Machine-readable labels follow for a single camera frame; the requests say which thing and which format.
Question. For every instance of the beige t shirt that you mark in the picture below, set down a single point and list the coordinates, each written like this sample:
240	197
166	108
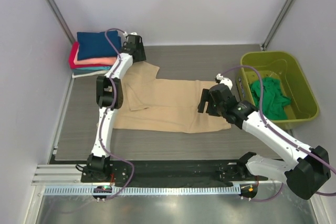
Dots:
164	105

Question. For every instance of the teal folded shirt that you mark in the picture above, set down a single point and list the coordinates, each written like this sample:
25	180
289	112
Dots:
90	70

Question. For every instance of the aluminium extrusion rail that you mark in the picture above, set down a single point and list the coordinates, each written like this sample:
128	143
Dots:
56	175

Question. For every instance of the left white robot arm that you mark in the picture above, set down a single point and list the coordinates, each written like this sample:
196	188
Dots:
109	98

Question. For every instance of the crimson folded shirt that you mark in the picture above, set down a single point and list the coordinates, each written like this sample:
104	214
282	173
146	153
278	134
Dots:
72	55

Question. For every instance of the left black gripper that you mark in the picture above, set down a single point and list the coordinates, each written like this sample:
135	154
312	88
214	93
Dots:
142	55

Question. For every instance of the olive green plastic bin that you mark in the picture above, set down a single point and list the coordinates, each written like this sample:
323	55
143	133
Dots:
284	67

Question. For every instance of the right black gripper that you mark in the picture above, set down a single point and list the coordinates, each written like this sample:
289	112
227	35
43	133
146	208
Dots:
206	97

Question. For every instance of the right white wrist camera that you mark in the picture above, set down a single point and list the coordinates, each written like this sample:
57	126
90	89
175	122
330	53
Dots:
220	79

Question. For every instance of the salmon pink folded shirt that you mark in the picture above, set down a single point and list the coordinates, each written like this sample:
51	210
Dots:
104	61

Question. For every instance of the navy blue folded shirt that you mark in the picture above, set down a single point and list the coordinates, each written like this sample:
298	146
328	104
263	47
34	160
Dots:
94	45

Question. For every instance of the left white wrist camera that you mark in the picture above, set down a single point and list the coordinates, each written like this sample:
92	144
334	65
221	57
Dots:
125	34

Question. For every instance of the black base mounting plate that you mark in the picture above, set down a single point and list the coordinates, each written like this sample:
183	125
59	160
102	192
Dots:
169	174

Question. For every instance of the white slotted cable duct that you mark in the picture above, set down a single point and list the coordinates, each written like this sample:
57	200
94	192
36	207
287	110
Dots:
104	190

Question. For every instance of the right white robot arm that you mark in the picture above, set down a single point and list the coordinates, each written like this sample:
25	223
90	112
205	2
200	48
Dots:
302	168

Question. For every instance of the green t shirt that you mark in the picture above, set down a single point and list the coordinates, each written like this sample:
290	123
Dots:
273	100

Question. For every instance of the aluminium frame post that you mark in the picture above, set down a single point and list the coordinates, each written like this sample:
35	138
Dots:
60	19
277	23

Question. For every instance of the right aluminium frame post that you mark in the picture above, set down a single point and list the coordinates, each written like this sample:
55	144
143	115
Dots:
277	23

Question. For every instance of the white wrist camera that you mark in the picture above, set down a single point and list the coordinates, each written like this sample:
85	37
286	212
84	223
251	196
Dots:
220	79
125	34

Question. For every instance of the left aluminium frame post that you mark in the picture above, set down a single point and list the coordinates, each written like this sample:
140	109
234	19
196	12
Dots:
60	19

